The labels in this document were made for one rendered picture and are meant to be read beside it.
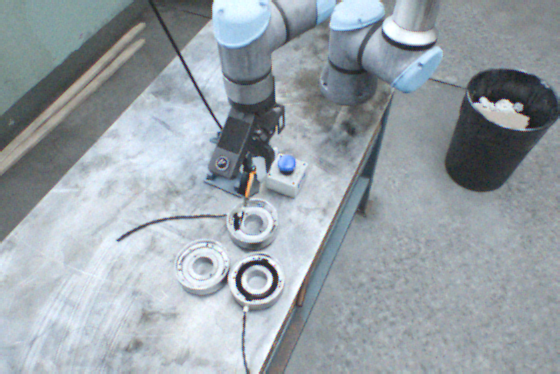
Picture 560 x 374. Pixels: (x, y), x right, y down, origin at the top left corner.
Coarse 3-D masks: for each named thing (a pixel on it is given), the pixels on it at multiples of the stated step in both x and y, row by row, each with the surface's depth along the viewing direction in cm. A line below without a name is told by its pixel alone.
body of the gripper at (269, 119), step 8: (272, 96) 75; (232, 104) 69; (240, 104) 69; (256, 104) 68; (264, 104) 69; (272, 104) 76; (280, 104) 77; (248, 112) 69; (256, 112) 72; (264, 112) 76; (272, 112) 76; (280, 112) 76; (264, 120) 75; (272, 120) 75; (256, 128) 74; (264, 128) 74; (272, 128) 76; (280, 128) 79; (256, 136) 74; (264, 136) 74; (272, 136) 80; (256, 144) 75; (256, 152) 77
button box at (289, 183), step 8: (296, 160) 99; (272, 168) 98; (296, 168) 98; (304, 168) 97; (272, 176) 96; (280, 176) 96; (288, 176) 96; (296, 176) 96; (304, 176) 99; (272, 184) 98; (280, 184) 96; (288, 184) 95; (296, 184) 95; (280, 192) 99; (288, 192) 97; (296, 192) 98
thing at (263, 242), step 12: (240, 204) 94; (252, 204) 94; (264, 204) 94; (228, 216) 91; (252, 216) 94; (264, 216) 92; (276, 216) 92; (228, 228) 90; (240, 228) 91; (264, 228) 91; (276, 228) 89; (240, 240) 88; (264, 240) 88
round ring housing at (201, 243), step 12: (204, 240) 88; (180, 252) 87; (204, 252) 88; (180, 264) 87; (192, 264) 86; (216, 264) 86; (228, 264) 85; (180, 276) 85; (192, 276) 85; (204, 276) 85; (192, 288) 82; (204, 288) 82; (216, 288) 84
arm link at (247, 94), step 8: (272, 72) 68; (224, 80) 66; (264, 80) 65; (272, 80) 68; (232, 88) 66; (240, 88) 65; (248, 88) 65; (256, 88) 65; (264, 88) 66; (272, 88) 69; (232, 96) 67; (240, 96) 67; (248, 96) 66; (256, 96) 67; (264, 96) 68; (248, 104) 68
